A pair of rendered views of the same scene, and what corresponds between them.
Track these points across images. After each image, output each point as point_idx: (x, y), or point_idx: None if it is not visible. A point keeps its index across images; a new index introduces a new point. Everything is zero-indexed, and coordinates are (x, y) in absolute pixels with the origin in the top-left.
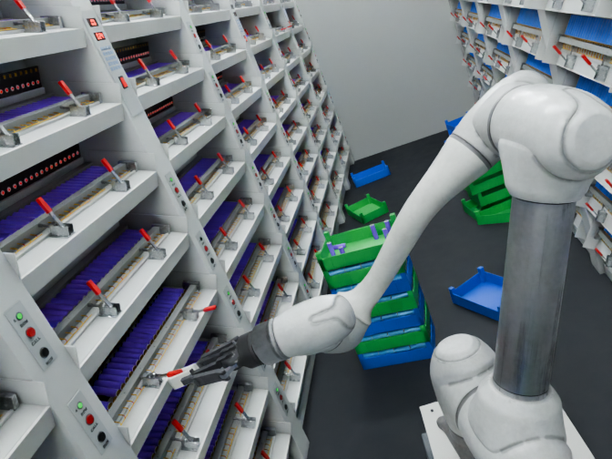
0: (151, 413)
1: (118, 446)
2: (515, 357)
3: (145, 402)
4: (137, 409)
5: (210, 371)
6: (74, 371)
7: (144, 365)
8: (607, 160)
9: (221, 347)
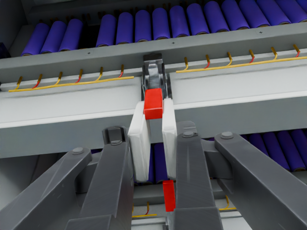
0: (72, 128)
1: None
2: None
3: (94, 101)
4: (71, 98)
5: (18, 216)
6: None
7: (184, 45)
8: None
9: (275, 196)
